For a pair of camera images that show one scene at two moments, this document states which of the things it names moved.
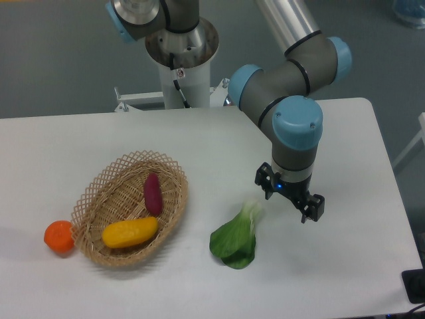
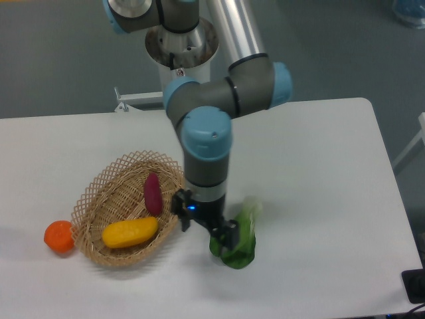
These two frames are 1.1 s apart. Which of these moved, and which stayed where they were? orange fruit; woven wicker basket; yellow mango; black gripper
Moved: black gripper
Stayed: yellow mango; orange fruit; woven wicker basket
